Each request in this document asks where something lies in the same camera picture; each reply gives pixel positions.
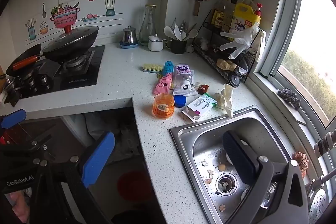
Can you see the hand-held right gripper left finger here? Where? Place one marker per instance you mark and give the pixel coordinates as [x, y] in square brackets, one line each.
[97, 161]

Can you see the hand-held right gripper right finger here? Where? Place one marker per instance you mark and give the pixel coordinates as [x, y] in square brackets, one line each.
[241, 158]

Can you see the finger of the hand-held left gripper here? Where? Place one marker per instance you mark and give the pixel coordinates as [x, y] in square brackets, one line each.
[39, 140]
[13, 119]

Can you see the cream cloth rag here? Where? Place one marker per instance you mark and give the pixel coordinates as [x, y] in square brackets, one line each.
[225, 99]

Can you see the white bowl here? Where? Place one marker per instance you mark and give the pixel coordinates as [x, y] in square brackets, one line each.
[244, 143]

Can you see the scattered eggshell pieces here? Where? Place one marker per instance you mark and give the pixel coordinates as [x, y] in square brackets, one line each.
[222, 167]

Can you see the sink drain strainer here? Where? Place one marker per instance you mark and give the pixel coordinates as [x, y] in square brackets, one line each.
[225, 184]

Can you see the grey plastic bag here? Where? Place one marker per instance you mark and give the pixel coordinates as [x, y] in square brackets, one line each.
[99, 125]

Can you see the white cabinet panel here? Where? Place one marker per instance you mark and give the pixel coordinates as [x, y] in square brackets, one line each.
[76, 129]

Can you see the stainless steel sink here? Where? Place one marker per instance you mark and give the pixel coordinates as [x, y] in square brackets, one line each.
[207, 140]

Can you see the red plastic basin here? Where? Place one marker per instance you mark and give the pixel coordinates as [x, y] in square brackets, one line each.
[134, 184]

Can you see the small steel bowl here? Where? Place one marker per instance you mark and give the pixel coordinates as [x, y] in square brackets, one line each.
[269, 195]

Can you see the red scrub cloth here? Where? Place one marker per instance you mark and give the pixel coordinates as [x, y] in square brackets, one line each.
[302, 161]

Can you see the white medicine box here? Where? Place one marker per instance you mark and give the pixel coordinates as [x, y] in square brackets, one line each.
[199, 106]

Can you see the black glass gas stove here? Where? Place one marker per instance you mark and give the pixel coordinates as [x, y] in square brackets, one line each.
[78, 79]

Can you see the dark steel wool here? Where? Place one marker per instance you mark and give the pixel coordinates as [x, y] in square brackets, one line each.
[288, 98]

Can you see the black round sink stopper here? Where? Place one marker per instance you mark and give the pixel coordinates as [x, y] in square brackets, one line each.
[233, 81]

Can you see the small blue box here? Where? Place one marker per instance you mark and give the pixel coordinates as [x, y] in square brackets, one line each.
[180, 101]

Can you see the orange plastic container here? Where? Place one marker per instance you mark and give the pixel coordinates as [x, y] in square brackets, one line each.
[162, 107]

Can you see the metal faucet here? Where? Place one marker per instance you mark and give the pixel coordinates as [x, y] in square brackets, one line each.
[325, 144]

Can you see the white flat packet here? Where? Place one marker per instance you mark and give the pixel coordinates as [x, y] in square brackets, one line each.
[185, 88]

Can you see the perforated metal strainer ladle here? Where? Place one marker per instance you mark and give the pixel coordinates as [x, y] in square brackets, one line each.
[317, 207]

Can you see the crumpled grey plastic wrap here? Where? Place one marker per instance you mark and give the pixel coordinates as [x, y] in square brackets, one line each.
[242, 66]

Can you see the ginger root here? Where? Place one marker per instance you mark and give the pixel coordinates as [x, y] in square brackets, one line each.
[225, 65]

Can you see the black wok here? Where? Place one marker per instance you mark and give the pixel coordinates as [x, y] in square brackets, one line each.
[84, 49]

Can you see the pink snack packet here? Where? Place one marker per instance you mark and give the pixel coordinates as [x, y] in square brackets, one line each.
[162, 85]

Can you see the clear bottle purple label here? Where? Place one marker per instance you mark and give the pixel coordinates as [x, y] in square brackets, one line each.
[182, 73]

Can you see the glass lid red knob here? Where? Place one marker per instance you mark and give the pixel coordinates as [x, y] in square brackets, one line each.
[67, 29]

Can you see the yellow bristle scrub brush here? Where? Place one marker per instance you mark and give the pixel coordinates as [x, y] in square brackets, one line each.
[153, 68]

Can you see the cream rubber glove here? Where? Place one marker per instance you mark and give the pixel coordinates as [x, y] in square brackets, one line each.
[260, 45]

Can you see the translucent disposable glove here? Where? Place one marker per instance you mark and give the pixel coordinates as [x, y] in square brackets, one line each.
[242, 40]

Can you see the blue saucer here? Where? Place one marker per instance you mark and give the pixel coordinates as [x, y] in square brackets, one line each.
[128, 46]

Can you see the garlic bulb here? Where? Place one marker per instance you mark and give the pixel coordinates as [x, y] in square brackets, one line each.
[189, 48]
[202, 42]

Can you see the stainless steel oil pot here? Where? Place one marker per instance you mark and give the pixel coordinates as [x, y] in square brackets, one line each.
[129, 36]

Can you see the white ceramic lidded jar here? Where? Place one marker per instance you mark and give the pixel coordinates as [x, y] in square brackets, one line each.
[155, 45]

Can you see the white plastic spoon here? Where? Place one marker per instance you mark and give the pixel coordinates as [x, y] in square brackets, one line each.
[169, 32]
[192, 34]
[179, 33]

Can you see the amber sauce bottle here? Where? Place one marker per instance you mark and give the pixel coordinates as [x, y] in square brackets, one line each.
[225, 19]

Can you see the yellow detergent bottle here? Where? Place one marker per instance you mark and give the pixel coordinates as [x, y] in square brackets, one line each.
[245, 16]

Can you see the clear glass bottle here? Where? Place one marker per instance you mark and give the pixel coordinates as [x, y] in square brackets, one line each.
[147, 27]

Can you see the dark sauce bottle yellow label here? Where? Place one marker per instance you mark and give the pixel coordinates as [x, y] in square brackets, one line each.
[216, 16]

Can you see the dark capped sauce bottle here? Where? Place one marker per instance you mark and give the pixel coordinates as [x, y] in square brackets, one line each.
[233, 7]

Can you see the grey window frame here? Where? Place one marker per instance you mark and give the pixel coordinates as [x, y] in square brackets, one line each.
[273, 50]

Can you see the cartoon kitchen wall sticker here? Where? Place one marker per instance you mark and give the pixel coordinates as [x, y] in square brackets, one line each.
[65, 19]

